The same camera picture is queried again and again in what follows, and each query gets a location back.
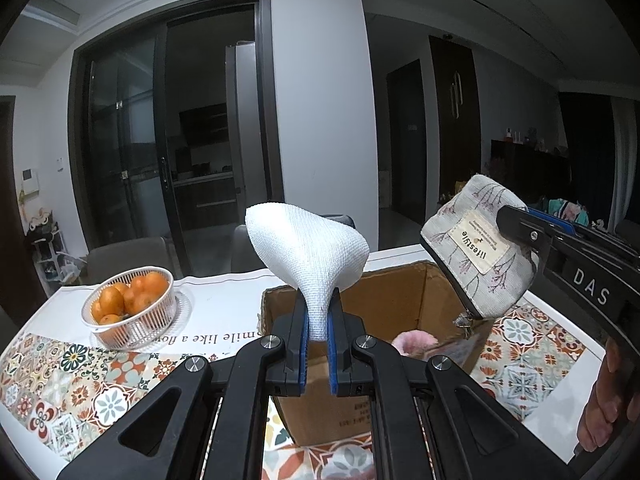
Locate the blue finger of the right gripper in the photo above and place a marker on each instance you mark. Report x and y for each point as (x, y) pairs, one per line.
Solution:
(555, 219)
(515, 225)

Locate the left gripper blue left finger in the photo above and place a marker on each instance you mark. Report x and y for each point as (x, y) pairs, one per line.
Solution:
(289, 337)

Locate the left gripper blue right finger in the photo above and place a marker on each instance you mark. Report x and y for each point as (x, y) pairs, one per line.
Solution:
(347, 375)

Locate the grey floral fabric pouch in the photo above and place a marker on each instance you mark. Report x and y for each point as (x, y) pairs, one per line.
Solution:
(488, 272)

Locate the pink fluffy towel roll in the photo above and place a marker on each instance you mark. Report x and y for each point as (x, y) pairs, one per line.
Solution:
(415, 344)

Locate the cream white knit cloth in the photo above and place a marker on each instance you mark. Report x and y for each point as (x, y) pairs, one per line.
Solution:
(317, 281)

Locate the right hand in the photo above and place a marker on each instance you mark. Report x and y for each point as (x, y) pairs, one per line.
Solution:
(606, 403)

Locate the colourful fabric on sofa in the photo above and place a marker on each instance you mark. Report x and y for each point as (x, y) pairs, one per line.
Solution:
(567, 211)

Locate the grey dining chair far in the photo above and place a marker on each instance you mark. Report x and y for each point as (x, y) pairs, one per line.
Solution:
(279, 240)

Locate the white basket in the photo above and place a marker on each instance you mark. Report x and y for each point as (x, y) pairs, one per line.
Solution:
(123, 332)

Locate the orange fruit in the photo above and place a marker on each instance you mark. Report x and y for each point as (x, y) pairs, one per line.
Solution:
(111, 301)
(155, 284)
(141, 302)

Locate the grey dining chair far-left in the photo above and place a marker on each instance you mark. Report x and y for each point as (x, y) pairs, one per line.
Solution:
(108, 260)

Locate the patterned tile table runner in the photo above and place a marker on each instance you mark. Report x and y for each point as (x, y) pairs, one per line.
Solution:
(66, 393)

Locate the silver refrigerator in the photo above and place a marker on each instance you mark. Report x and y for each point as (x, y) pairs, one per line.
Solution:
(245, 130)

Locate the cluttered shelf rack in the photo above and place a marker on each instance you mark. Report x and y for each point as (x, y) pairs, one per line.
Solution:
(53, 263)

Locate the dark glass sliding door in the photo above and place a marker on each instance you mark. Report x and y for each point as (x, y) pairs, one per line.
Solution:
(148, 129)

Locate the white wall intercom panel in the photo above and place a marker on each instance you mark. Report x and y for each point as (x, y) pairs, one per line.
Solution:
(30, 182)

